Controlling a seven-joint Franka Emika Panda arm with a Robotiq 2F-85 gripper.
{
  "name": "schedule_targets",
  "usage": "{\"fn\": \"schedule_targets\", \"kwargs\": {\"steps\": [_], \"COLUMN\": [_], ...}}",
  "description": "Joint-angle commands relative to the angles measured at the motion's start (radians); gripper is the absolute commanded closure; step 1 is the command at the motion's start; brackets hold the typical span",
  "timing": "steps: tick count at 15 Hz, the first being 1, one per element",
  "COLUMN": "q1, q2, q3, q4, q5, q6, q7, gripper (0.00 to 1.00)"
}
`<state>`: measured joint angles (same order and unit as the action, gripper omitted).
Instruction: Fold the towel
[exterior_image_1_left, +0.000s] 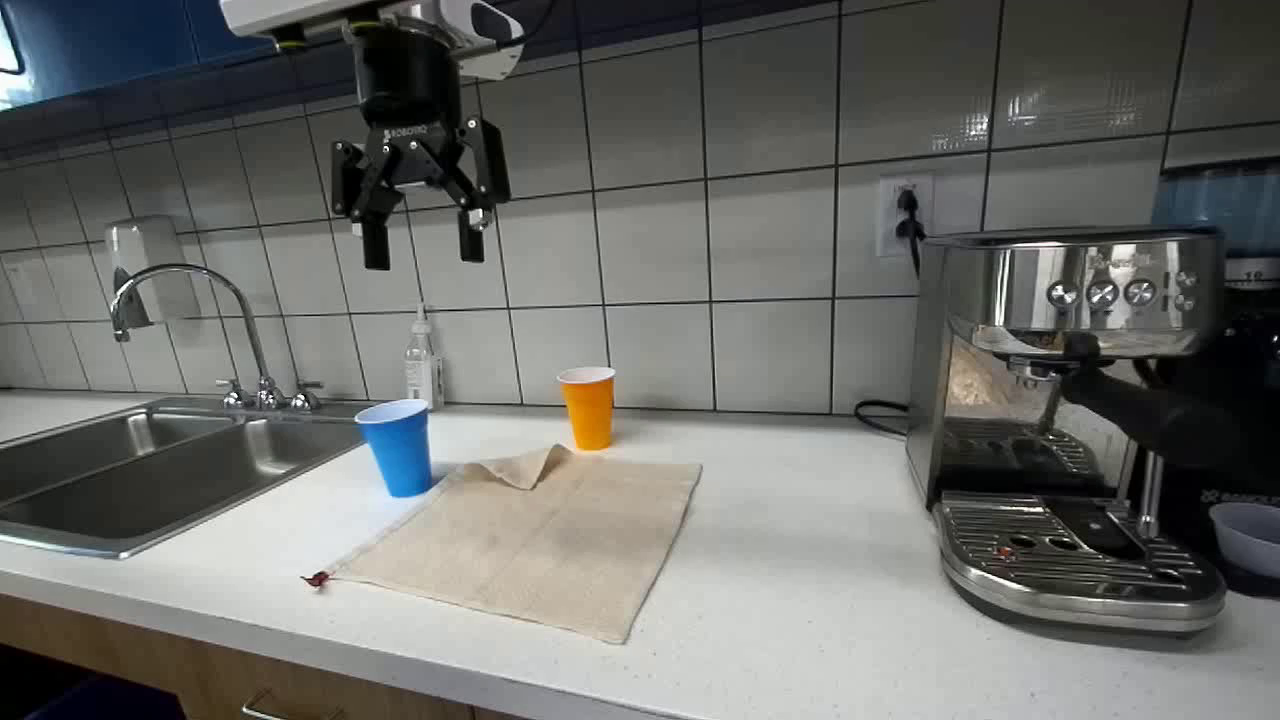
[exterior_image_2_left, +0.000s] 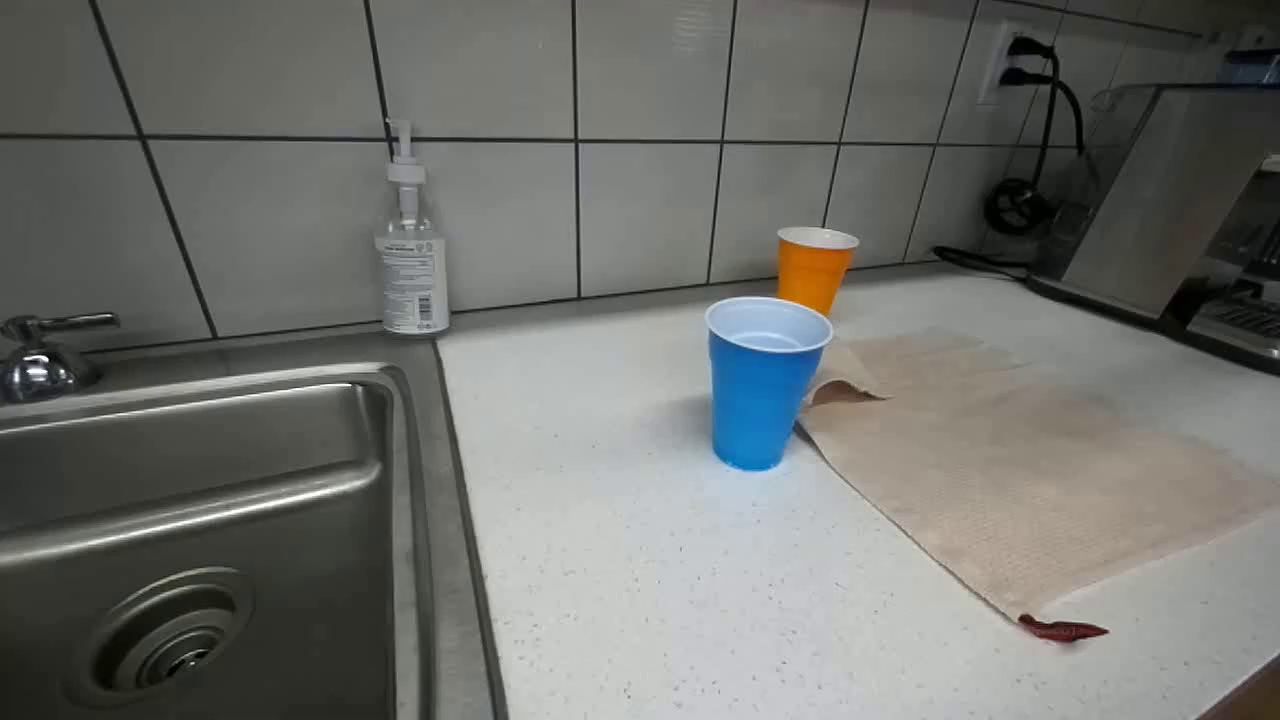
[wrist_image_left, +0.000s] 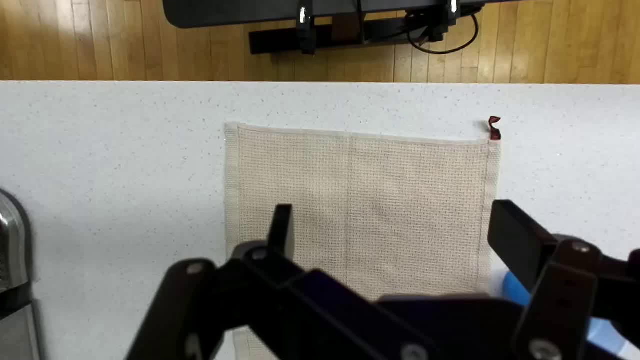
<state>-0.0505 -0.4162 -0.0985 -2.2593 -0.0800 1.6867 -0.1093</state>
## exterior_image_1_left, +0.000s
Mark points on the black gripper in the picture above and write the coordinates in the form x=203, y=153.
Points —
x=406, y=83

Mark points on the beige cloth towel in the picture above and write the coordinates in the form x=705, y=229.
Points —
x=532, y=547

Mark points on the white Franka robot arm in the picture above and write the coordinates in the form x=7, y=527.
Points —
x=280, y=8

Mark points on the clear pump soap bottle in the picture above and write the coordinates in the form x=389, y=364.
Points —
x=422, y=364

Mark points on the chrome faucet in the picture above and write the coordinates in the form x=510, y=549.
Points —
x=241, y=301

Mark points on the blue plastic cup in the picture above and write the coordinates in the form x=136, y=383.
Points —
x=399, y=453

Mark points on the orange plastic cup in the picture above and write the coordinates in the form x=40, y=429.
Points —
x=588, y=415

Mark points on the blue upper cabinet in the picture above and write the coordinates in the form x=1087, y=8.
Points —
x=104, y=42

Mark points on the stainless steel sink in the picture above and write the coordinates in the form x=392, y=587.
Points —
x=133, y=480

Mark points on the wooden base cabinet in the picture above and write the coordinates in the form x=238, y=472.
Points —
x=203, y=672

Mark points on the stainless steel espresso machine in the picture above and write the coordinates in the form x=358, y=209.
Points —
x=1052, y=547

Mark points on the blue ribbed panel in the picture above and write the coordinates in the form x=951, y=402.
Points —
x=1220, y=205

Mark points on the black countertop appliance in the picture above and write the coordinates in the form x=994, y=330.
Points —
x=1245, y=402

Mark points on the pale plastic bowl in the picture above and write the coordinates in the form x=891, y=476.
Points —
x=1245, y=535

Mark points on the white wall soap dispenser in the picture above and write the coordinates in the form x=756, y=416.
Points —
x=142, y=254

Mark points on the white wall outlet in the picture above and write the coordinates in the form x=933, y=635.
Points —
x=885, y=215

